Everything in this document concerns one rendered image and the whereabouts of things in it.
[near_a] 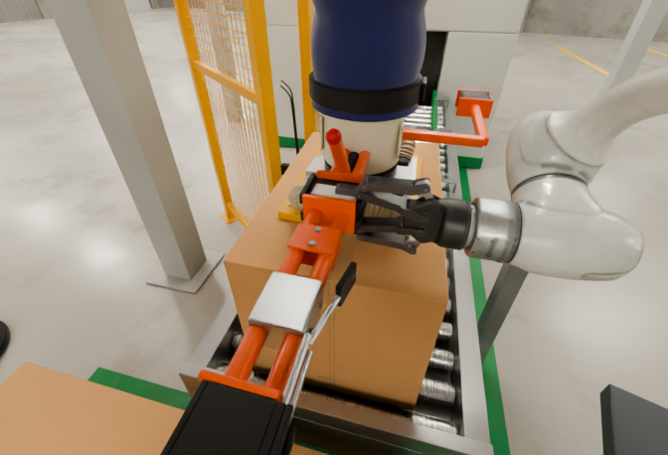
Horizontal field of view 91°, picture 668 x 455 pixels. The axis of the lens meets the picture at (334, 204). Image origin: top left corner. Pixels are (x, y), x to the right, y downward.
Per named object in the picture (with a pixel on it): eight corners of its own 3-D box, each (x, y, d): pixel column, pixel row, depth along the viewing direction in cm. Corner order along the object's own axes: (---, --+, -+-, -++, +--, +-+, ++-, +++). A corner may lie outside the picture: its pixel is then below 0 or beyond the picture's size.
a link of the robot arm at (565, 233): (497, 280, 49) (494, 209, 56) (615, 302, 46) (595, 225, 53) (528, 246, 40) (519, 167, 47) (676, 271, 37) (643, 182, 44)
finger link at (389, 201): (425, 226, 48) (429, 218, 47) (353, 201, 48) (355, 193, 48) (426, 210, 51) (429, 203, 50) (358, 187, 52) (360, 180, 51)
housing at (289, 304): (274, 294, 41) (270, 269, 39) (326, 305, 40) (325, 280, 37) (250, 344, 36) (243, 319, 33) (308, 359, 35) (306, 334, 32)
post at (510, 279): (463, 352, 145) (550, 145, 87) (479, 355, 144) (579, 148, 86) (464, 366, 140) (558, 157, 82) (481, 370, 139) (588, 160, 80)
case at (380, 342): (316, 226, 131) (312, 131, 107) (418, 240, 123) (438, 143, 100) (253, 372, 83) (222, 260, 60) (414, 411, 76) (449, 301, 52)
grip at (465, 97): (454, 105, 97) (457, 88, 94) (485, 108, 95) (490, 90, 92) (455, 115, 90) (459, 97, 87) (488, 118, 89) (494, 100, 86)
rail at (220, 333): (358, 112, 273) (359, 89, 262) (364, 113, 272) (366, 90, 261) (203, 399, 91) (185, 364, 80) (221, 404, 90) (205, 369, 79)
